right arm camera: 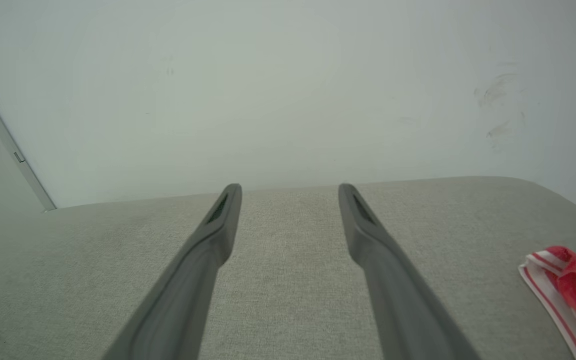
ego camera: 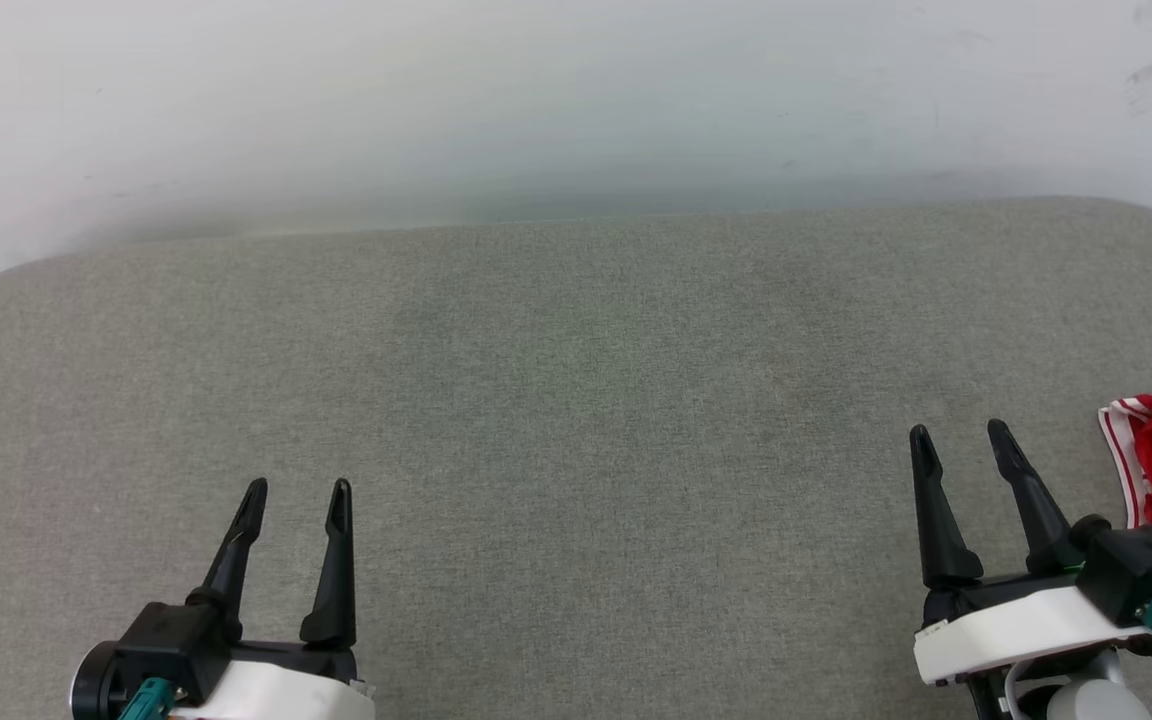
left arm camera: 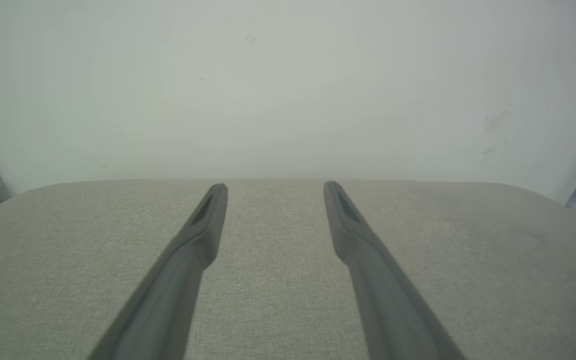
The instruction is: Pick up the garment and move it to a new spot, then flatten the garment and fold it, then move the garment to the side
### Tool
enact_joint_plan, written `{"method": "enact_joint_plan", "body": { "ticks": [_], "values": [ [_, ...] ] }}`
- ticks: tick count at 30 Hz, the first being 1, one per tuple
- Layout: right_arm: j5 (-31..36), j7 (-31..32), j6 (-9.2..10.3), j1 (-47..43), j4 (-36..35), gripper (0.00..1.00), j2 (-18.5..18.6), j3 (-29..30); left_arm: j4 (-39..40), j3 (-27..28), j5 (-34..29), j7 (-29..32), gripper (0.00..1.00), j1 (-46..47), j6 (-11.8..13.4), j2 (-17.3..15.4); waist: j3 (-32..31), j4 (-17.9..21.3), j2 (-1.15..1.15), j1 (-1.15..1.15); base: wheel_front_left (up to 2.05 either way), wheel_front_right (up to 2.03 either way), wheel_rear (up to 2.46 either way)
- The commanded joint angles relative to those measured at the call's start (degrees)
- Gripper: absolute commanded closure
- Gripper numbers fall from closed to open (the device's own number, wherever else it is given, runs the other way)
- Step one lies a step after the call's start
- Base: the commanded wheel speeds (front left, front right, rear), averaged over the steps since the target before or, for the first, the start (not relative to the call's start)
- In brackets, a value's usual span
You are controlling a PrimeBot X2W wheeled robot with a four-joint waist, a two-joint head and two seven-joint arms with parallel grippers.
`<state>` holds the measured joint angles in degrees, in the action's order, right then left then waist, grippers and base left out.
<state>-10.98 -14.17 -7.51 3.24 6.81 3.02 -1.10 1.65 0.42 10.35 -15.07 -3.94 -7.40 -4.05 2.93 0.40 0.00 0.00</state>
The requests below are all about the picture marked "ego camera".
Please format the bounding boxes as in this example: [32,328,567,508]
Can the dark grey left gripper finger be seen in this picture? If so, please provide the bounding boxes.
[298,477,358,650]
[185,477,270,643]

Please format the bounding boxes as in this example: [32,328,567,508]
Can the teal left camera cable connector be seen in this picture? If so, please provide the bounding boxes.
[118,676,179,720]

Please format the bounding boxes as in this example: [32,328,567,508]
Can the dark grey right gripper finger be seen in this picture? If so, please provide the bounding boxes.
[985,418,1089,578]
[908,424,986,592]

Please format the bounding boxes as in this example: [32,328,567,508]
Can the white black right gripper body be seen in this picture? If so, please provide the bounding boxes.
[912,562,1152,689]

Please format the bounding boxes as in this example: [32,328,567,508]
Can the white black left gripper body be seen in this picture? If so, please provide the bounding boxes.
[70,638,378,720]

